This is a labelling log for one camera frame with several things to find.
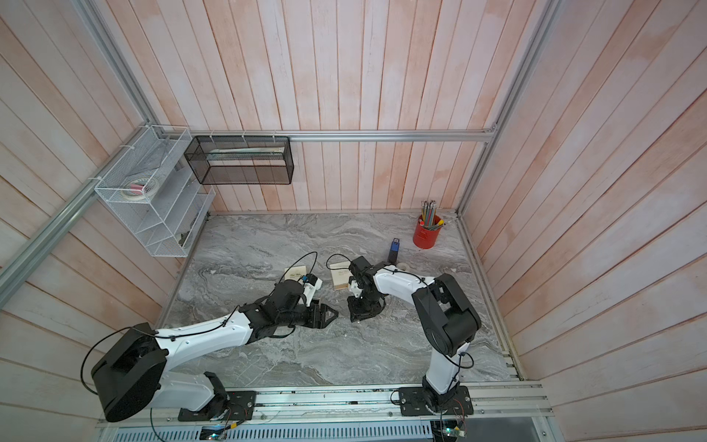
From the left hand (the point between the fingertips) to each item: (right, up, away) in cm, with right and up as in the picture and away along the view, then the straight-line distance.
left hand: (329, 318), depth 81 cm
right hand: (+8, -2, +9) cm, 12 cm away
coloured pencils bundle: (+36, +33, +19) cm, 53 cm away
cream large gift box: (-14, +12, +16) cm, 24 cm away
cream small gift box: (+3, +10, +14) cm, 18 cm away
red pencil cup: (+35, +24, +21) cm, 47 cm away
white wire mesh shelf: (-47, +29, -2) cm, 55 cm away
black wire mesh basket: (-36, +55, +25) cm, 70 cm away
